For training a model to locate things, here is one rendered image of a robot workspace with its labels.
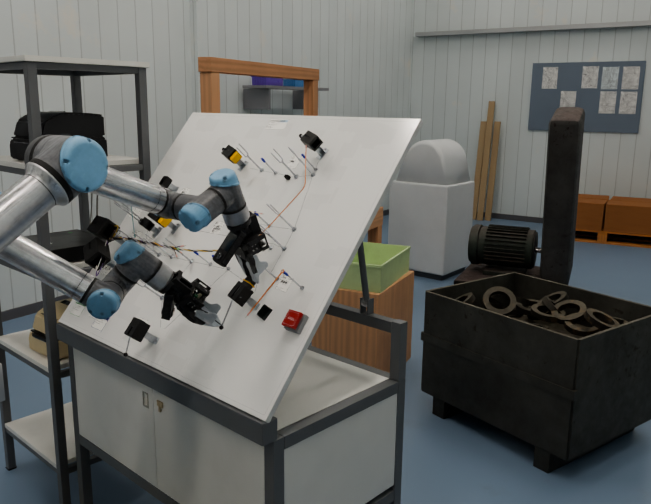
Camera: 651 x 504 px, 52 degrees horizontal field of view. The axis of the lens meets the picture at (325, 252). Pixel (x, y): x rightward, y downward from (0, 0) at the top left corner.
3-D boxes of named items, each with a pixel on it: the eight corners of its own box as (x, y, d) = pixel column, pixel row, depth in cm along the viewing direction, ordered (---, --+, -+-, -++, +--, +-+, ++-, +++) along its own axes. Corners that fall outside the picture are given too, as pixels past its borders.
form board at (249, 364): (61, 323, 256) (57, 321, 255) (195, 115, 286) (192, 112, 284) (269, 423, 177) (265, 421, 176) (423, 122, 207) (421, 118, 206)
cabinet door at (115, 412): (156, 488, 228) (151, 380, 219) (78, 434, 264) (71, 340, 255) (161, 486, 229) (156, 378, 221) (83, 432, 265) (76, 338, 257)
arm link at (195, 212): (175, 231, 179) (203, 209, 186) (203, 236, 172) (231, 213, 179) (164, 206, 175) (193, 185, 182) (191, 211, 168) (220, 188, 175)
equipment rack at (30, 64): (63, 522, 274) (24, 54, 234) (2, 467, 314) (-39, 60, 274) (167, 474, 310) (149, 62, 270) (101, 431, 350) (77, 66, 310)
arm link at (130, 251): (110, 255, 184) (131, 233, 184) (142, 279, 189) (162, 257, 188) (109, 265, 177) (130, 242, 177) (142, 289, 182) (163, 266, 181)
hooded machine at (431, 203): (384, 271, 692) (388, 139, 663) (412, 260, 742) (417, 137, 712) (445, 282, 653) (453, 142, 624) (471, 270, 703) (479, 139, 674)
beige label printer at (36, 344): (54, 363, 268) (50, 316, 264) (28, 350, 282) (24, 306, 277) (119, 343, 291) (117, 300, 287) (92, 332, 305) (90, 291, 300)
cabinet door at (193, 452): (262, 564, 191) (261, 438, 182) (155, 489, 227) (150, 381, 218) (269, 559, 193) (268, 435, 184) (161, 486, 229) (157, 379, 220)
